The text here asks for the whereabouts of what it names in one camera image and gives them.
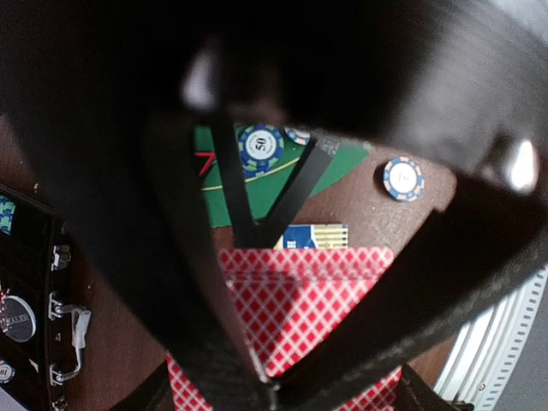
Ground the black poker chip case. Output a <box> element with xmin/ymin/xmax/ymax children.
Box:
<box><xmin>1</xmin><ymin>185</ymin><xmax>91</xmax><ymax>410</ymax></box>

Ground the red triangular all-in marker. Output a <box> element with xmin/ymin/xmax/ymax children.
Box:
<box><xmin>194</xmin><ymin>152</ymin><xmax>217</xmax><ymax>178</ymax></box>

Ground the blue beige 10 chip row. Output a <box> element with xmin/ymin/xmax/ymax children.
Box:
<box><xmin>0</xmin><ymin>360</ymin><xmax>15</xmax><ymax>384</ymax></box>

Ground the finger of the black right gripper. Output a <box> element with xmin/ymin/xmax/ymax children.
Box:
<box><xmin>5</xmin><ymin>106</ymin><xmax>272</xmax><ymax>410</ymax></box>
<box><xmin>277</xmin><ymin>176</ymin><xmax>547</xmax><ymax>410</ymax></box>

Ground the aluminium front rail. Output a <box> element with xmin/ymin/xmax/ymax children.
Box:
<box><xmin>433</xmin><ymin>268</ymin><xmax>547</xmax><ymax>410</ymax></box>

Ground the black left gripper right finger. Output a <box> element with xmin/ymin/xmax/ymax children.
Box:
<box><xmin>400</xmin><ymin>364</ymin><xmax>474</xmax><ymax>411</ymax></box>

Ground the blue yellow card box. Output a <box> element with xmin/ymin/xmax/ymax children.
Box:
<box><xmin>274</xmin><ymin>223</ymin><xmax>349</xmax><ymax>250</ymax></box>

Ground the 50 chip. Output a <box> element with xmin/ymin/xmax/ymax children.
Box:
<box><xmin>238</xmin><ymin>124</ymin><xmax>284</xmax><ymax>178</ymax></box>

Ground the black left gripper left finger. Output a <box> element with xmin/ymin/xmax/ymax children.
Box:
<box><xmin>111</xmin><ymin>363</ymin><xmax>174</xmax><ymax>411</ymax></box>

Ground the green round poker mat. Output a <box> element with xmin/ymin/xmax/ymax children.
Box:
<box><xmin>202</xmin><ymin>139</ymin><xmax>372</xmax><ymax>229</ymax></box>

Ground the clear acrylic dealer button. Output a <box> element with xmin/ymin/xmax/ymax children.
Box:
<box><xmin>1</xmin><ymin>295</ymin><xmax>37</xmax><ymax>343</ymax></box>

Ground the red card deck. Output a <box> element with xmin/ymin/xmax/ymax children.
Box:
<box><xmin>165</xmin><ymin>246</ymin><xmax>403</xmax><ymax>411</ymax></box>

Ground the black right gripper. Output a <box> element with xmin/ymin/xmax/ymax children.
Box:
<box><xmin>0</xmin><ymin>0</ymin><xmax>548</xmax><ymax>189</ymax></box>

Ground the teal blue chip row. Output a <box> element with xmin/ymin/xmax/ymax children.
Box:
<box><xmin>0</xmin><ymin>195</ymin><xmax>16</xmax><ymax>235</ymax></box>

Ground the blue beige 10 chip stack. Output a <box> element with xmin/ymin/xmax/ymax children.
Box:
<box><xmin>383</xmin><ymin>156</ymin><xmax>426</xmax><ymax>203</ymax></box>

